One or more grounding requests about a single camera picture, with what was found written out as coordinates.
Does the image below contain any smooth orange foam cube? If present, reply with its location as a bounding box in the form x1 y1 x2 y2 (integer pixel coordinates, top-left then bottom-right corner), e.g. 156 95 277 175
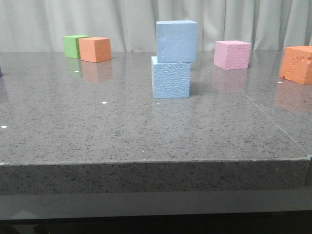
78 37 112 63

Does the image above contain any textured light blue foam cube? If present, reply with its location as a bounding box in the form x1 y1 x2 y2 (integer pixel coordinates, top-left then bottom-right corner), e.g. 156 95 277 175
151 56 191 98

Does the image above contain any grey curtain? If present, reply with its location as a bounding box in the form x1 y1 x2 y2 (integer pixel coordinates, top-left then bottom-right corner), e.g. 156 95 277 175
0 0 312 52

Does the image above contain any dented orange foam cube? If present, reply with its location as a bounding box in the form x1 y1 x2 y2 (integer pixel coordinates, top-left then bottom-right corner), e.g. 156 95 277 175
279 46 312 85

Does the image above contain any green foam cube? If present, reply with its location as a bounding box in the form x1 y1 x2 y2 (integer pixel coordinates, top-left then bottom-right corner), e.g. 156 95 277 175
62 35 90 59

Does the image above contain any pink foam cube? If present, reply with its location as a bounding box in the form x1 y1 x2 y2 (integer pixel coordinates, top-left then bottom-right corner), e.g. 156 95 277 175
214 40 252 70

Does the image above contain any smooth light blue foam cube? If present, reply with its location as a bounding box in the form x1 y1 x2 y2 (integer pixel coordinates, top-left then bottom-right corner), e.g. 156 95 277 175
156 20 198 63

